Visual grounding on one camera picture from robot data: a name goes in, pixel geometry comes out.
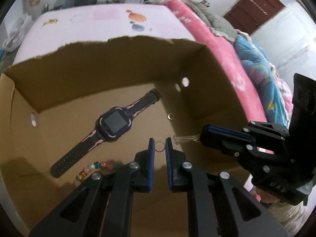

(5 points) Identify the gold hoop earring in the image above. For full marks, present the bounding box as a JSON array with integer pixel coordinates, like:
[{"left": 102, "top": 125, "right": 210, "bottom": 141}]
[{"left": 154, "top": 141, "right": 166, "bottom": 152}]

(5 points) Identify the person's right hand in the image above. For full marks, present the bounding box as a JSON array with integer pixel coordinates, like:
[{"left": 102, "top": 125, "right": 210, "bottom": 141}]
[{"left": 256, "top": 187, "right": 280, "bottom": 204}]

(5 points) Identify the purple pink smartwatch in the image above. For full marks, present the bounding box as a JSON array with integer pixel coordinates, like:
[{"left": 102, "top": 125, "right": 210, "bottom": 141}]
[{"left": 50, "top": 88, "right": 162, "bottom": 178}]

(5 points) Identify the blue patterned quilt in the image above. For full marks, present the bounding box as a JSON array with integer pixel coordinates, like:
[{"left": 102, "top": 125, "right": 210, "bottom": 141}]
[{"left": 234, "top": 35, "right": 293, "bottom": 128}]

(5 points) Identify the pink floral blanket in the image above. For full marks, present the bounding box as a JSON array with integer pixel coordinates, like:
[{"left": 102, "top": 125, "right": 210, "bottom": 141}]
[{"left": 161, "top": 0, "right": 275, "bottom": 124}]

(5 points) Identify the brown cardboard box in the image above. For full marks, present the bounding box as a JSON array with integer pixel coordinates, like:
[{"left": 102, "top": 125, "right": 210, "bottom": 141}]
[{"left": 0, "top": 35, "right": 266, "bottom": 237}]

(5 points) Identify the grey fuzzy blanket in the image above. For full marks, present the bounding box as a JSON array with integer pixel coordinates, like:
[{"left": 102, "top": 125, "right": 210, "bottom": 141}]
[{"left": 154, "top": 0, "right": 252, "bottom": 43}]

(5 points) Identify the dark red wooden door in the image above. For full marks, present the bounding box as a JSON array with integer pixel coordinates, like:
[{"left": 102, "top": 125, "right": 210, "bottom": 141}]
[{"left": 224, "top": 0, "right": 285, "bottom": 34}]

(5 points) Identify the yellow green hair clip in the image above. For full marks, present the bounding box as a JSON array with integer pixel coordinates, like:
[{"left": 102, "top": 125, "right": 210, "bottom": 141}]
[{"left": 43, "top": 18, "right": 59, "bottom": 26}]

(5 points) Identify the colourful bead bracelet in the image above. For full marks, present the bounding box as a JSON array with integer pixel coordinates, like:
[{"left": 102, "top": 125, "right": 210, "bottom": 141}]
[{"left": 73, "top": 159, "right": 124, "bottom": 187}]

